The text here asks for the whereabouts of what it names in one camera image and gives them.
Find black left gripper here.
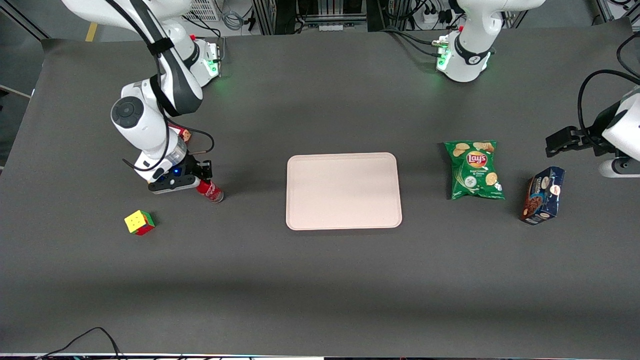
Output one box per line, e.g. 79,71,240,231
545,107,622,159

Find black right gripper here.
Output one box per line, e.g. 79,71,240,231
169,154,214,184

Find red coke bottle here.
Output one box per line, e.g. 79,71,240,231
196,179,225,203

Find beige plastic tray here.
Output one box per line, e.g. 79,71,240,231
285,152,403,231

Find red cookie box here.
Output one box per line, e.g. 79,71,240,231
169,124,192,145

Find blue chocolate cookie box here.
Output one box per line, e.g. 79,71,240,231
519,166,566,226

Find colourful puzzle cube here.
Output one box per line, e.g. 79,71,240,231
124,210,156,237

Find green Lays chips bag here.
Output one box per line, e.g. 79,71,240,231
444,140,506,201

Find white perforated box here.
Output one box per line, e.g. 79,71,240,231
188,0,223,22

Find white power strip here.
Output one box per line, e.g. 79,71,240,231
421,9,452,27

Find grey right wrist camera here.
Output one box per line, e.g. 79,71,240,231
147,172,200,195

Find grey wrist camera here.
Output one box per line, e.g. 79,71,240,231
147,172,200,195
598,157,640,179

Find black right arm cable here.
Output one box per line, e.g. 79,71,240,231
102,0,216,173

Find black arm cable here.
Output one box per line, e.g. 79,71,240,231
102,0,216,173
577,69,640,146

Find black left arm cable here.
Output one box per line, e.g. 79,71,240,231
577,69,640,146

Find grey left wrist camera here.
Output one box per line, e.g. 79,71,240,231
598,157,640,179

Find black looped cable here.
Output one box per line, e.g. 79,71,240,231
616,31,640,81

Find grey coiled cable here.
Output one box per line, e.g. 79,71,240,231
221,9,247,32

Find black left base cables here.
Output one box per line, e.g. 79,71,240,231
381,26,451,58

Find thin black table-edge cable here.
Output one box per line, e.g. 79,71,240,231
36,327,125,360

